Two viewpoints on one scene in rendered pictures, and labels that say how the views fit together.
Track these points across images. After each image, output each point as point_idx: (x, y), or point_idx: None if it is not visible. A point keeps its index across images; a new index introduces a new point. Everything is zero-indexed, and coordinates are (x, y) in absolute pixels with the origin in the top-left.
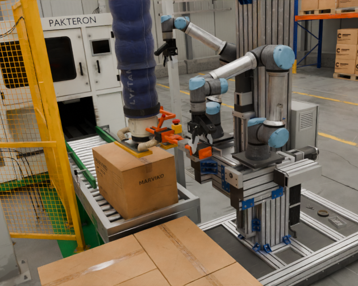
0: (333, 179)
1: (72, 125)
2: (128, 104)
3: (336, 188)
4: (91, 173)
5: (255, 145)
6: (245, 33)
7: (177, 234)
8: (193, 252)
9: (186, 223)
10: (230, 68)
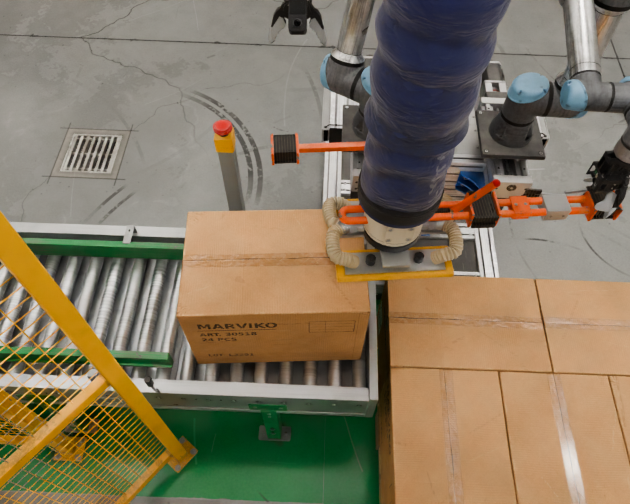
0: (293, 43)
1: None
2: (421, 205)
3: (317, 59)
4: (130, 351)
5: (530, 123)
6: None
7: (431, 308)
8: (489, 313)
9: (409, 284)
10: (597, 37)
